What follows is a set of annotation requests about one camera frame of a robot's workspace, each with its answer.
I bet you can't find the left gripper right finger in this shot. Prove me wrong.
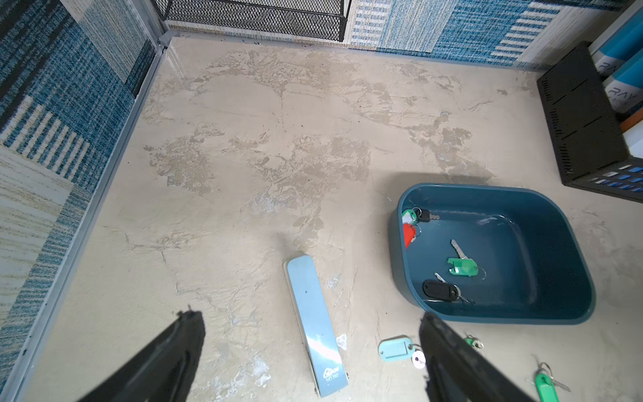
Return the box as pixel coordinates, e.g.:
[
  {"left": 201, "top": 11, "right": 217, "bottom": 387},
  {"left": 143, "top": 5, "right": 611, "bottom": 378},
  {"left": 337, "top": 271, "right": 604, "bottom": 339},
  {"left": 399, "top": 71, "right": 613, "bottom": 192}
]
[{"left": 420, "top": 313, "right": 532, "bottom": 401}]

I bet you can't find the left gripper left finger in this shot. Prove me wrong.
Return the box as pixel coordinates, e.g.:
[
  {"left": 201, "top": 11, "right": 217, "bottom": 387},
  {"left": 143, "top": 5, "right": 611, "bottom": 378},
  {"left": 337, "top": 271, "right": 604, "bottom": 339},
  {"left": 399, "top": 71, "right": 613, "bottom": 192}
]
[{"left": 81, "top": 310, "right": 206, "bottom": 401}]

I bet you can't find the key with green tag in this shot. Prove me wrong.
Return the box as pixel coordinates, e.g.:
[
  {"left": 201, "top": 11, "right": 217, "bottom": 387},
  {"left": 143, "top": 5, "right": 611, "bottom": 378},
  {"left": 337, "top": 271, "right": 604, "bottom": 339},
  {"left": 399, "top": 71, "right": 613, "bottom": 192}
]
[
  {"left": 465, "top": 334, "right": 484, "bottom": 350},
  {"left": 447, "top": 240, "right": 487, "bottom": 281},
  {"left": 525, "top": 354, "right": 571, "bottom": 402}
]

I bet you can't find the key with teal tag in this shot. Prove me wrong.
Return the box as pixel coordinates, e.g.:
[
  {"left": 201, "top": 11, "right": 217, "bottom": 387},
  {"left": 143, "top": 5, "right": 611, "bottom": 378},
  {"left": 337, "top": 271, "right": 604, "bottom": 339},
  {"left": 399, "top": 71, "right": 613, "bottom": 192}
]
[{"left": 378, "top": 336, "right": 426, "bottom": 370}]

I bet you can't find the key with black white tag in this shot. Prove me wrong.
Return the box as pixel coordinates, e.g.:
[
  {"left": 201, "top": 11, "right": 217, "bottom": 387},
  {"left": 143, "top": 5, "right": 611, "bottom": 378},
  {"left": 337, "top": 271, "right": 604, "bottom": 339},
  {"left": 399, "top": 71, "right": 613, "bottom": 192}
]
[{"left": 422, "top": 273, "right": 475, "bottom": 305}]

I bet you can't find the key with red tag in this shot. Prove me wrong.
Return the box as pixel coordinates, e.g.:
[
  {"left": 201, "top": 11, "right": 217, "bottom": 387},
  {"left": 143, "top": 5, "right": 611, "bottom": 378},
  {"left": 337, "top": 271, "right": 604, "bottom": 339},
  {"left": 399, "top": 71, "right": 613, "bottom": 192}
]
[{"left": 403, "top": 223, "right": 421, "bottom": 249}]

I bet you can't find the teal plastic storage box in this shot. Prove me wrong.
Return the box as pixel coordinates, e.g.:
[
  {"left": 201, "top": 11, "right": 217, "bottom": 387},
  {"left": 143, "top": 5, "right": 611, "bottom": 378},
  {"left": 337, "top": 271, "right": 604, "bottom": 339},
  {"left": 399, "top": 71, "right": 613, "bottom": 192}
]
[{"left": 388, "top": 184, "right": 596, "bottom": 325}]

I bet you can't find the light blue rectangular case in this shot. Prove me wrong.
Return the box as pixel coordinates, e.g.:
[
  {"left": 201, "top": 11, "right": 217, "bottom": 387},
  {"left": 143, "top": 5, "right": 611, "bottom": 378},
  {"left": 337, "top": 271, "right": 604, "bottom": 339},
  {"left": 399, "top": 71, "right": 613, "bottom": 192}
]
[{"left": 285, "top": 254, "right": 348, "bottom": 398}]

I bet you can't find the black mesh file holder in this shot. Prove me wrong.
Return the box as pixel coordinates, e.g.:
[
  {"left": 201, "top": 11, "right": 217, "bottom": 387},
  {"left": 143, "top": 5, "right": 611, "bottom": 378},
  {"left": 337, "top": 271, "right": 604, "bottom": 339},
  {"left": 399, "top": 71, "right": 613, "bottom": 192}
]
[{"left": 537, "top": 42, "right": 642, "bottom": 203}]

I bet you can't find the black wire shelf rack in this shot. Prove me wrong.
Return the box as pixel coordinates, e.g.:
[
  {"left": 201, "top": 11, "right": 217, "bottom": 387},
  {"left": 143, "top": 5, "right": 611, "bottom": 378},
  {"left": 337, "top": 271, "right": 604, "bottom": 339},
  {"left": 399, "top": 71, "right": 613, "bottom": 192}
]
[{"left": 152, "top": 1, "right": 352, "bottom": 42}]

